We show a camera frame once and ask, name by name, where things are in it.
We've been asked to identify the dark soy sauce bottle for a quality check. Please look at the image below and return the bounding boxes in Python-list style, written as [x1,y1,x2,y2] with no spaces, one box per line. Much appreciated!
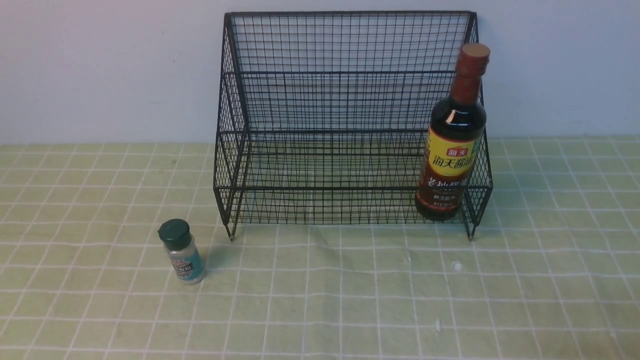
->
[414,43,490,222]

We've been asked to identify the small green-capped seasoning bottle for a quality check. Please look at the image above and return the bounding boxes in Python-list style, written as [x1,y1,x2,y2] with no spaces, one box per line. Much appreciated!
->
[157,218,205,285]

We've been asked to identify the green checkered tablecloth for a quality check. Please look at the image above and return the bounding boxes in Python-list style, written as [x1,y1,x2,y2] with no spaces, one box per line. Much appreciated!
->
[0,136,640,360]

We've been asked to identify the black wire mesh rack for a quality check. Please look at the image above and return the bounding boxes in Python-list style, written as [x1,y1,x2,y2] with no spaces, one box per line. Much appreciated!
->
[213,10,479,239]

